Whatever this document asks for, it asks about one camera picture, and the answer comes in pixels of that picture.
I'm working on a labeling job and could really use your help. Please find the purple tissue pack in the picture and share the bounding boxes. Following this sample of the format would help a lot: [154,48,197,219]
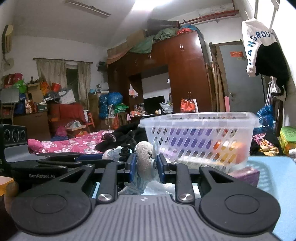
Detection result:
[159,128,222,161]

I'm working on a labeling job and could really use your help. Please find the pink floral bedding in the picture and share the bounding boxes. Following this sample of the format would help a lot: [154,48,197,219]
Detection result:
[28,131,113,154]

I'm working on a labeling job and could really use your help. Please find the white orange medicine box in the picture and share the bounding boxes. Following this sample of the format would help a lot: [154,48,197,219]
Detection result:
[0,176,14,196]

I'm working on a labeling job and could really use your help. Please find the small purple box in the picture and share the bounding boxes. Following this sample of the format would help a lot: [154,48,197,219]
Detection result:
[228,166,260,187]

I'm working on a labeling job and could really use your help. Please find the orange white medicine bottle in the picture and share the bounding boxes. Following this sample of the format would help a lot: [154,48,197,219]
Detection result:
[213,140,248,165]

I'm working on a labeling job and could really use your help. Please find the green box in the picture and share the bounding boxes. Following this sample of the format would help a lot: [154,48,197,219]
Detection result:
[280,126,295,155]

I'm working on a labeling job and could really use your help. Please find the beige window curtains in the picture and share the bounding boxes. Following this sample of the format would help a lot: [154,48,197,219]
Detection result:
[36,58,91,109]

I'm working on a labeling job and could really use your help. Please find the orange white hanging bag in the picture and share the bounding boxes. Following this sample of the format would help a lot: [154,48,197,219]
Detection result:
[180,98,199,113]

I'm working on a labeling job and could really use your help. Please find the left hand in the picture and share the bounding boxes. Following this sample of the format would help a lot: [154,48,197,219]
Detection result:
[4,181,19,215]

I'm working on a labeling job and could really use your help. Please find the blue plastic bag by door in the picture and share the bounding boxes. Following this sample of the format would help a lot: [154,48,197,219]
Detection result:
[253,104,275,135]

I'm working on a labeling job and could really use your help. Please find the dark red wooden wardrobe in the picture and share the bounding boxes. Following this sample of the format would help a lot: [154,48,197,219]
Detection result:
[107,31,214,113]

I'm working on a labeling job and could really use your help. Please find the black hanging garment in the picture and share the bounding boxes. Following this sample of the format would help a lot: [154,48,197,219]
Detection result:
[255,42,290,96]

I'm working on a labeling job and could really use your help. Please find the black clothing pile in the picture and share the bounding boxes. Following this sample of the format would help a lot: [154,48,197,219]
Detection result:
[95,121,148,153]

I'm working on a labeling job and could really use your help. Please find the white hanging garment blue letters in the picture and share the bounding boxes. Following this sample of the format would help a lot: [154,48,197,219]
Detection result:
[242,18,277,77]

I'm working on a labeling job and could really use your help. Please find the clear plastic perforated basket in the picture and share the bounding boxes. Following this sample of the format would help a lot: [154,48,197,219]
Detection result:
[138,112,259,173]

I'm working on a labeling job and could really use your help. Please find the grey metal door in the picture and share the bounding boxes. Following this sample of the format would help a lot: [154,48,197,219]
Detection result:
[219,44,265,113]

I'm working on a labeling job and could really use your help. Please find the yellow patterned cloth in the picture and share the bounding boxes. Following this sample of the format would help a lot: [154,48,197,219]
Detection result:
[250,133,280,157]

